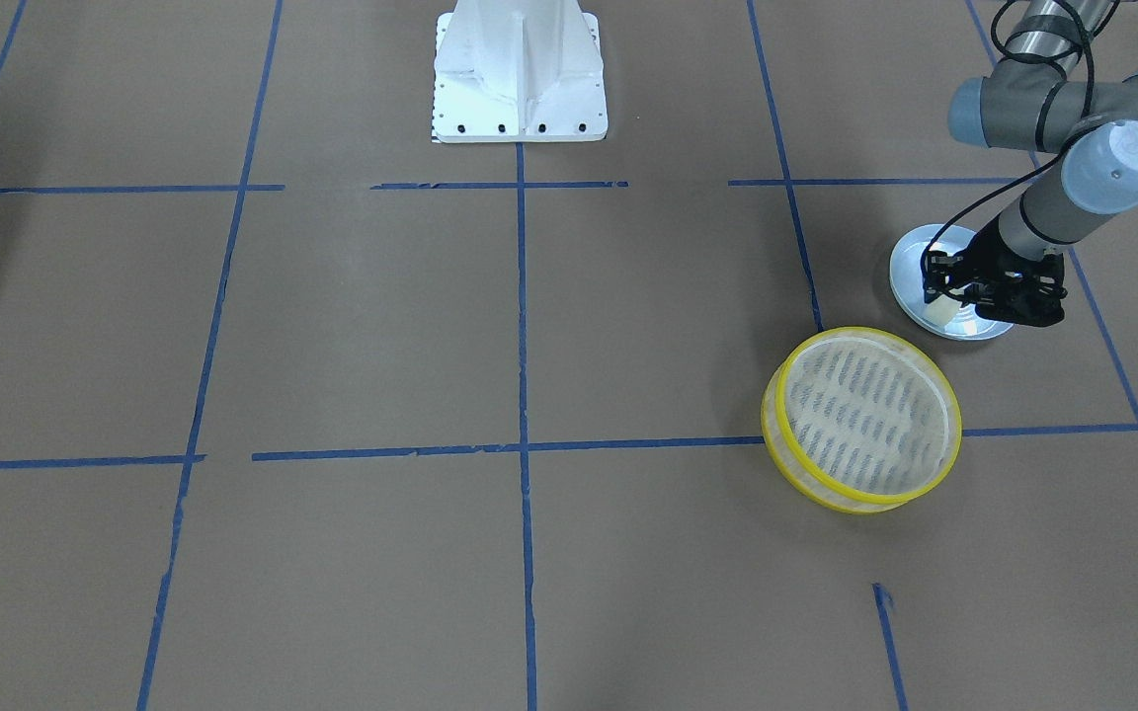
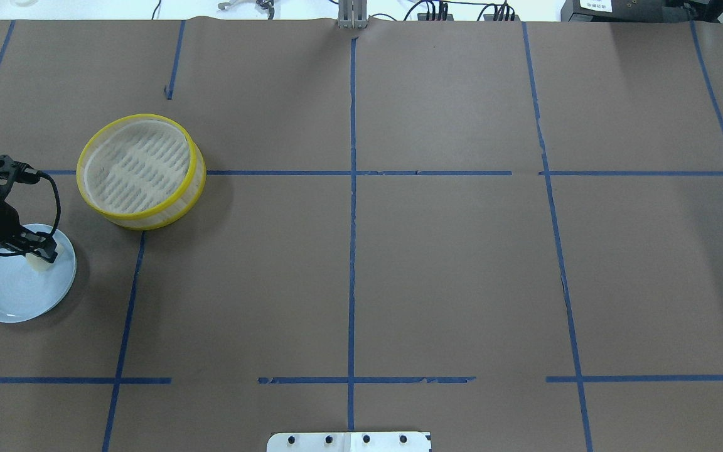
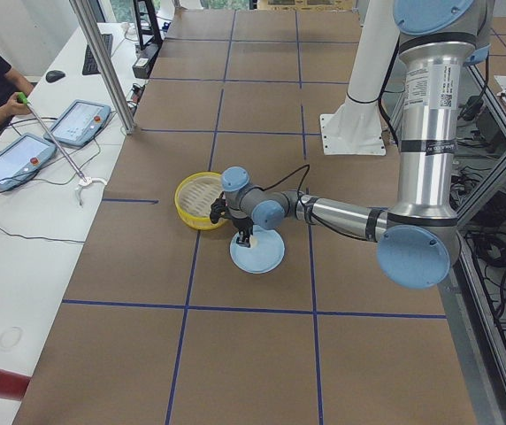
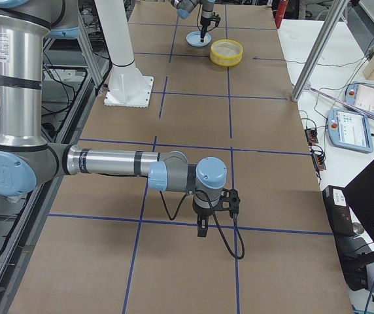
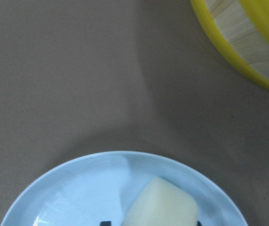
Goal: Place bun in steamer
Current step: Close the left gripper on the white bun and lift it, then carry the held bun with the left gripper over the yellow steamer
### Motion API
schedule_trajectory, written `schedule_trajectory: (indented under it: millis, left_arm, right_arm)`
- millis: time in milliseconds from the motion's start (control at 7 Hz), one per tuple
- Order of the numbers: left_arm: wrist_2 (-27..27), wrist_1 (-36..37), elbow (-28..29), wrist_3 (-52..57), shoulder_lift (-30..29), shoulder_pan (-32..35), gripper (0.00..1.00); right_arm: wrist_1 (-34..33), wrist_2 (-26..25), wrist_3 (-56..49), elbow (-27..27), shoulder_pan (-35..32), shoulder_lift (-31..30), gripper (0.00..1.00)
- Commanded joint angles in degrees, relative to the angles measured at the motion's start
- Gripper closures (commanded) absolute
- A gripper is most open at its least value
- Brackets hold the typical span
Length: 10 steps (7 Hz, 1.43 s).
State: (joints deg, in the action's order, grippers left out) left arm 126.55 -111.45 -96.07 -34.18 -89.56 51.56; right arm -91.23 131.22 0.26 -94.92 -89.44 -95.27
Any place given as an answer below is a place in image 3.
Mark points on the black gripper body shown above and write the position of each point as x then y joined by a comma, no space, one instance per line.
240,223

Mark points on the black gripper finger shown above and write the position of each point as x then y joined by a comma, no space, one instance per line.
243,239

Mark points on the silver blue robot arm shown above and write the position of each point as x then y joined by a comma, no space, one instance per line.
417,238

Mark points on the white steamer liner cloth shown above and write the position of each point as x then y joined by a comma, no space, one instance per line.
197,195

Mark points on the yellow bamboo steamer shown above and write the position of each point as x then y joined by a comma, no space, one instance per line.
197,223

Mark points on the light blue plate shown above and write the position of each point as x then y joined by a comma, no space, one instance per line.
262,258

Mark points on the black box device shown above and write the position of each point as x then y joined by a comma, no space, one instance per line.
145,60

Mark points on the far blue teach pendant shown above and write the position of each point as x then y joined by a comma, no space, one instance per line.
80,123

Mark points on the blue teach pendant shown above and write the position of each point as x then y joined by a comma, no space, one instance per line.
22,160
80,123

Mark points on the near blue teach pendant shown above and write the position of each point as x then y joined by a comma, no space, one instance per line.
22,160

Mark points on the black computer mouse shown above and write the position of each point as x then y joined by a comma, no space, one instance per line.
54,75

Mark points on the metal reacher stick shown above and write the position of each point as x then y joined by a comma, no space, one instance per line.
84,181

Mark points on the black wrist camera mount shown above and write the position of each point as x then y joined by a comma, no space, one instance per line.
218,210

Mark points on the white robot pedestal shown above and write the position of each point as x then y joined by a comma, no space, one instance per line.
355,129

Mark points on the aluminium frame post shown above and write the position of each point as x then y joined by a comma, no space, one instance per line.
95,41

